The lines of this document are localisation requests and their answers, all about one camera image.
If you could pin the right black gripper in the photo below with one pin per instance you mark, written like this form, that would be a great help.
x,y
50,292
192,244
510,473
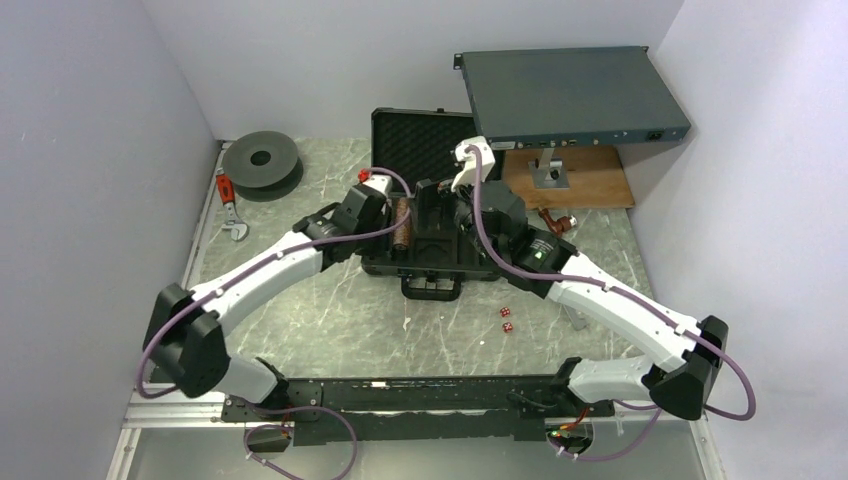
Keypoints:
x,y
429,195

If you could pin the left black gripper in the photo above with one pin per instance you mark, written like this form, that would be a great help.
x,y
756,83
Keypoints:
x,y
381,248

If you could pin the brown poker chip stack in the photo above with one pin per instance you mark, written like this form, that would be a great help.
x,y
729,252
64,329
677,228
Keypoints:
x,y
401,238
401,211

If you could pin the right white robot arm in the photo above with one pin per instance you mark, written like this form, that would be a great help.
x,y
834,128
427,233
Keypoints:
x,y
680,356

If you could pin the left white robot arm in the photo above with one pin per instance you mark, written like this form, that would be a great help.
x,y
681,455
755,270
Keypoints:
x,y
188,327

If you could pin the black poker case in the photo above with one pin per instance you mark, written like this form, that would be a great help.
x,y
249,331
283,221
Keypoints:
x,y
417,145

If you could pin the black filament spool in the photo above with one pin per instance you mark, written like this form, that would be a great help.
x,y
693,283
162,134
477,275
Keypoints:
x,y
263,166

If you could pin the grey metal stand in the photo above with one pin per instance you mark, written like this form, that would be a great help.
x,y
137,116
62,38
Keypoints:
x,y
548,171

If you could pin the brown torch nozzle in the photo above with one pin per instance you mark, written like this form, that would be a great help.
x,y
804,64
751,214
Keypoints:
x,y
557,226

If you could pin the wooden board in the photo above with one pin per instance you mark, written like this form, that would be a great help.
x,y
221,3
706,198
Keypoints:
x,y
594,175

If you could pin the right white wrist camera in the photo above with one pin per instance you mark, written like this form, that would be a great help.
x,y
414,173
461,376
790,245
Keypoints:
x,y
476,159

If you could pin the red handled adjustable wrench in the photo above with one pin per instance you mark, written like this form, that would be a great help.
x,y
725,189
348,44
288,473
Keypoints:
x,y
236,227

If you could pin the grey network switch box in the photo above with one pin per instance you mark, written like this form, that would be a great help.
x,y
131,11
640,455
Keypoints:
x,y
551,98

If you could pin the black front rail base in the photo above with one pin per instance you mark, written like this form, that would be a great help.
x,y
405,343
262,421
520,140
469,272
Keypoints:
x,y
521,408

